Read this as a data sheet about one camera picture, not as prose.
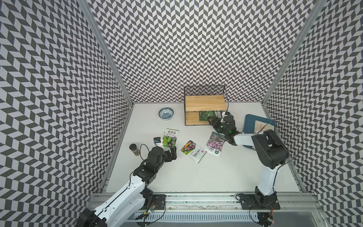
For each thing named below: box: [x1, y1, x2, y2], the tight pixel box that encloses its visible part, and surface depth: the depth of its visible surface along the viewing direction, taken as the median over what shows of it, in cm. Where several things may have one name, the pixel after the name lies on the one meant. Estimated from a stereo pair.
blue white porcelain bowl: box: [158, 107, 174, 121], surface depth 110 cm
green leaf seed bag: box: [198, 110, 217, 122], surface depth 110 cm
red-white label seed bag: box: [162, 127, 180, 148], surface depth 98 cm
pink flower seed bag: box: [204, 131, 227, 158], surface depth 96 cm
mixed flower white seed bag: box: [180, 139, 208, 165], surface depth 93 cm
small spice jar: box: [129, 143, 140, 157], surface depth 86 cm
